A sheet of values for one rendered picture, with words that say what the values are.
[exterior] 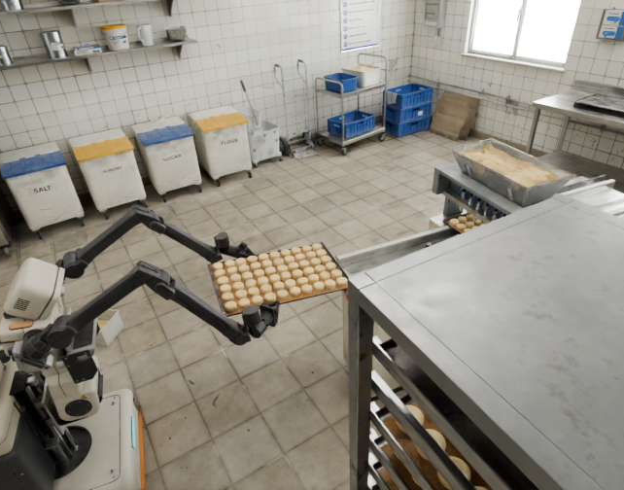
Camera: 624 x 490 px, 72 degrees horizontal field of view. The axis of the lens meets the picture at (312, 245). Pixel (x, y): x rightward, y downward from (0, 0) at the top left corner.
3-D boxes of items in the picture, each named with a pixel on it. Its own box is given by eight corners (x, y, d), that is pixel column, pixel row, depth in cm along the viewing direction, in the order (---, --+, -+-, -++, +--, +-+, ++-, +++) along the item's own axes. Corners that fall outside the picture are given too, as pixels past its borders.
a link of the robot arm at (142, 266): (147, 250, 152) (144, 262, 143) (173, 275, 158) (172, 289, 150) (49, 323, 154) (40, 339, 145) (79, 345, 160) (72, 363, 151)
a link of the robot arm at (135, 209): (137, 195, 185) (142, 207, 179) (159, 213, 195) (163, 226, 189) (57, 259, 186) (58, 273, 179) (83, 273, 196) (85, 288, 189)
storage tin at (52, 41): (67, 54, 422) (58, 29, 409) (69, 56, 409) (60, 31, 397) (48, 56, 414) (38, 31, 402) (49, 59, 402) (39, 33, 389)
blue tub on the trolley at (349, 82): (340, 84, 573) (339, 72, 564) (360, 89, 545) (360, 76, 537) (322, 88, 560) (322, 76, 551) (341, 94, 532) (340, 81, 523)
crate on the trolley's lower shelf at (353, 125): (356, 122, 624) (356, 109, 613) (374, 128, 599) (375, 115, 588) (327, 132, 596) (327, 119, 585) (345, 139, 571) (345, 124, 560)
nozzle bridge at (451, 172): (471, 205, 274) (480, 156, 256) (566, 266, 218) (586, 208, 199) (428, 217, 265) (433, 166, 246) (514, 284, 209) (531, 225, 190)
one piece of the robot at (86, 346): (64, 389, 173) (43, 352, 161) (70, 342, 195) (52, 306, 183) (106, 376, 178) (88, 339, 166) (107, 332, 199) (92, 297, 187)
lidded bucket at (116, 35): (129, 46, 449) (123, 22, 437) (134, 48, 431) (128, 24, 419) (104, 49, 438) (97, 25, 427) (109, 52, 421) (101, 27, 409)
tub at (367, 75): (358, 78, 596) (359, 63, 585) (382, 83, 568) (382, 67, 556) (339, 83, 578) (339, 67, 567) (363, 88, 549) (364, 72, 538)
